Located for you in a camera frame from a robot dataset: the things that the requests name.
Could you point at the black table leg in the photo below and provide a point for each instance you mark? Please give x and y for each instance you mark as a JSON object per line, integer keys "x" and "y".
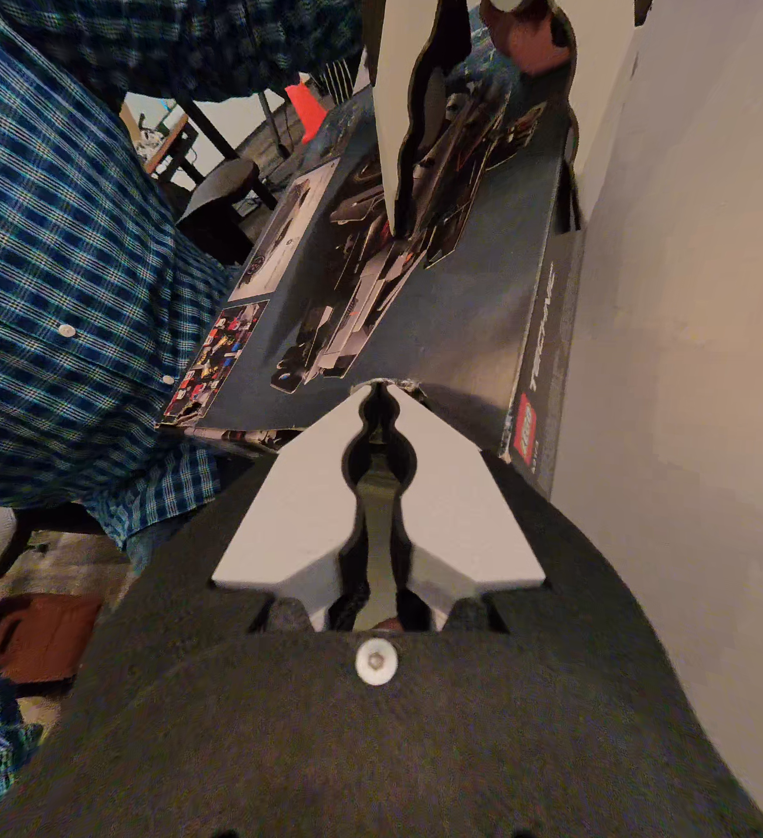
{"x": 214, "y": 139}

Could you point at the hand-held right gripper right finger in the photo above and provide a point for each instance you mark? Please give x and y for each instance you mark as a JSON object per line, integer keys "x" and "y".
{"x": 466, "y": 517}

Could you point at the dark lego set box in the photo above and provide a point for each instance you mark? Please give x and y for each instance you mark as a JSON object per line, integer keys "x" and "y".
{"x": 473, "y": 308}

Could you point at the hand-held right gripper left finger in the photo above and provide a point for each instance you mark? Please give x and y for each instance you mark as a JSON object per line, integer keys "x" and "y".
{"x": 290, "y": 517}

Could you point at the black round stool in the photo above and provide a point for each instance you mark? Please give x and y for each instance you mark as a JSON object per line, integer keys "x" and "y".
{"x": 224, "y": 190}

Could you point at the person's left forearm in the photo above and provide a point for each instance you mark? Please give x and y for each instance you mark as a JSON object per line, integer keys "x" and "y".
{"x": 224, "y": 46}

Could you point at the orange traffic cone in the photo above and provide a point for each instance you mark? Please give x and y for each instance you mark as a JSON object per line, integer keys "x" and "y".
{"x": 306, "y": 108}

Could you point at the person's left hand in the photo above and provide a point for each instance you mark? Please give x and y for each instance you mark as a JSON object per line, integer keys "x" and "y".
{"x": 525, "y": 42}

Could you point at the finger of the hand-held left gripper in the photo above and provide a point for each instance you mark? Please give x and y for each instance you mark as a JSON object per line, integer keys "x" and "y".
{"x": 401, "y": 78}
{"x": 607, "y": 59}

